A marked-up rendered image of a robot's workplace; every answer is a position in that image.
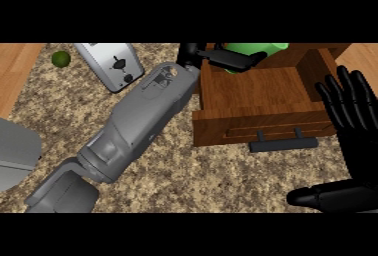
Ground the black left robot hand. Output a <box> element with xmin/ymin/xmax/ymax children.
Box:
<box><xmin>175</xmin><ymin>42</ymin><xmax>268</xmax><ymax>74</ymax></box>

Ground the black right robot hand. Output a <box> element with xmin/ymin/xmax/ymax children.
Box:
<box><xmin>285</xmin><ymin>65</ymin><xmax>378</xmax><ymax>214</ymax></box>

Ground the green cup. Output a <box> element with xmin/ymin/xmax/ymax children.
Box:
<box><xmin>221</xmin><ymin>42</ymin><xmax>290</xmax><ymax>75</ymax></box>

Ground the wooden drawer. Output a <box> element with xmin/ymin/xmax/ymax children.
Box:
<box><xmin>197</xmin><ymin>56</ymin><xmax>327</xmax><ymax>114</ymax></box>
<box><xmin>190</xmin><ymin>109</ymin><xmax>338</xmax><ymax>148</ymax></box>

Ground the wooden drawer front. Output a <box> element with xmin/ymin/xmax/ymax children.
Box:
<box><xmin>190</xmin><ymin>109</ymin><xmax>338</xmax><ymax>148</ymax></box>

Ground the wooden cabinet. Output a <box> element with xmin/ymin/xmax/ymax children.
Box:
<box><xmin>203</xmin><ymin>42</ymin><xmax>354</xmax><ymax>103</ymax></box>

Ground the silver toaster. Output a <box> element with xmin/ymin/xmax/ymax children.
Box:
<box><xmin>72</xmin><ymin>42</ymin><xmax>146</xmax><ymax>94</ymax></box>

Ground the green lime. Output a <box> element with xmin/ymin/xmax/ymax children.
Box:
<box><xmin>50</xmin><ymin>50</ymin><xmax>72</xmax><ymax>69</ymax></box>

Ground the dark grey drawer handle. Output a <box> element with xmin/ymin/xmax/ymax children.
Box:
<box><xmin>248</xmin><ymin>127</ymin><xmax>319</xmax><ymax>154</ymax></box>

